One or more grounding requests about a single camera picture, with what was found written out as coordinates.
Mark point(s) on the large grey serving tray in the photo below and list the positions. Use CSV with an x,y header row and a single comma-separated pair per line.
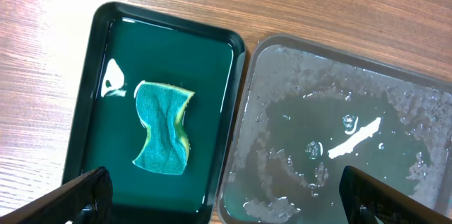
x,y
309,110

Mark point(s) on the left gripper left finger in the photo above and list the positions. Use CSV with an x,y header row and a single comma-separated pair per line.
x,y
85,199

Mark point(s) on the green yellow sponge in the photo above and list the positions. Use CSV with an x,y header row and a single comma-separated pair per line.
x,y
160,108

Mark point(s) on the dark green small tray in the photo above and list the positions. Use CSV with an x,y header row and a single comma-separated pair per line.
x,y
128,45

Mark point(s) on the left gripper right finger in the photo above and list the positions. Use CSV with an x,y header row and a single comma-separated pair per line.
x,y
367,200

